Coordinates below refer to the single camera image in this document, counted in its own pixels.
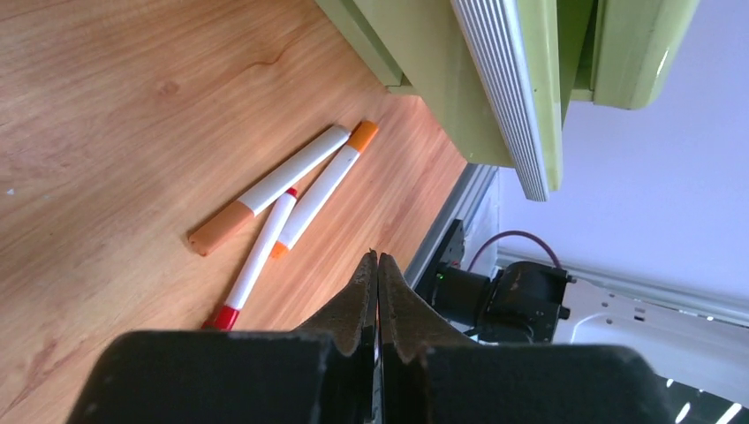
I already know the small orange cap marker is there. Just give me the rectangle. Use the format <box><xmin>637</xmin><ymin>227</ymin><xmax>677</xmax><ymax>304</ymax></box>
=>
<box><xmin>270</xmin><ymin>121</ymin><xmax>379</xmax><ymax>259</ymax></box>

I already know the green metal drawer cabinet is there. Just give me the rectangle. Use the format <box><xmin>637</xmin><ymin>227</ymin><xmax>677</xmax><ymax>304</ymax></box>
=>
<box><xmin>320</xmin><ymin>1</ymin><xmax>698</xmax><ymax>201</ymax></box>

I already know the small red cap marker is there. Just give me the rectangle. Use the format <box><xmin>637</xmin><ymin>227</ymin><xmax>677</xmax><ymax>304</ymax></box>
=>
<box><xmin>201</xmin><ymin>187</ymin><xmax>298</xmax><ymax>331</ymax></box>

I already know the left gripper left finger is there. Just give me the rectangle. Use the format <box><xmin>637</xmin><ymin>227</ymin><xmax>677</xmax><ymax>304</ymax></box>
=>
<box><xmin>68</xmin><ymin>252</ymin><xmax>377</xmax><ymax>423</ymax></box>

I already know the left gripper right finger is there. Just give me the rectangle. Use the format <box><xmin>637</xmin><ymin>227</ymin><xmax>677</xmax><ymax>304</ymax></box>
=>
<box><xmin>377</xmin><ymin>254</ymin><xmax>673</xmax><ymax>423</ymax></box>

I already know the white orange marker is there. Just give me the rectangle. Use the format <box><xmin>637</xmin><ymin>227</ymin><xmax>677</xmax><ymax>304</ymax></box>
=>
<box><xmin>188</xmin><ymin>125</ymin><xmax>351</xmax><ymax>256</ymax></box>

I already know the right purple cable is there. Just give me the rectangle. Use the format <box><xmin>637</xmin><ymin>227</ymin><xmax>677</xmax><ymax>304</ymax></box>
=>
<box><xmin>466</xmin><ymin>230</ymin><xmax>564</xmax><ymax>273</ymax></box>

